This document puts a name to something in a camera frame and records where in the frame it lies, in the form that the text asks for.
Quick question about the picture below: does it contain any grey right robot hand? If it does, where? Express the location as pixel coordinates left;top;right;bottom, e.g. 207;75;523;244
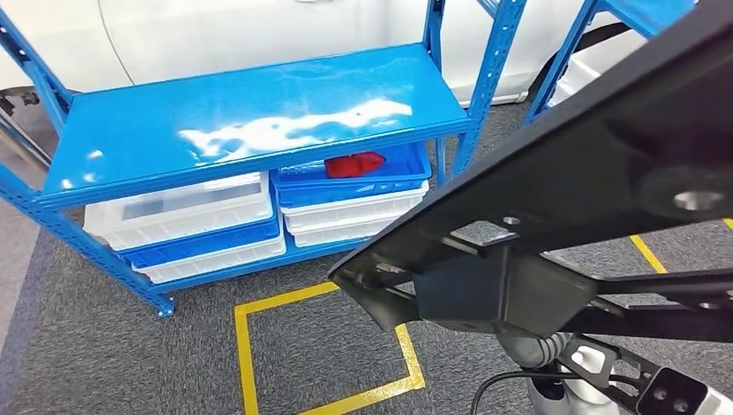
496;330;544;369

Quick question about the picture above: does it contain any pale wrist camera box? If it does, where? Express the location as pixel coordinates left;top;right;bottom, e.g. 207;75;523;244
636;367;733;415

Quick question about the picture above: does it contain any black plastic mounting plate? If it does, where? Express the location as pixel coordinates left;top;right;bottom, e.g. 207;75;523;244
328;0;733;345

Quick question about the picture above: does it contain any blue rack with casters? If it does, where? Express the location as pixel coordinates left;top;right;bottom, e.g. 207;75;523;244
524;0;697;125

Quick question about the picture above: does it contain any black camera bracket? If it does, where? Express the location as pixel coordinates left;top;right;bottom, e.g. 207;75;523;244
556;336;660;415

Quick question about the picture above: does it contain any red plastic part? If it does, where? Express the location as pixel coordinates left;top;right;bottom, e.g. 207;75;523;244
323;150;387;180

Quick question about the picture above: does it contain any white car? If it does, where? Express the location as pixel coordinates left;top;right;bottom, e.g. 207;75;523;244
0;0;631;107

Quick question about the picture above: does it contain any black cable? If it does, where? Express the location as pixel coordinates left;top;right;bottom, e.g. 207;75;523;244
470;371;574;415

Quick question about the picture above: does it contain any blue metal shelf rack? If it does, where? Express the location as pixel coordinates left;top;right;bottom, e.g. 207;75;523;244
0;0;528;319

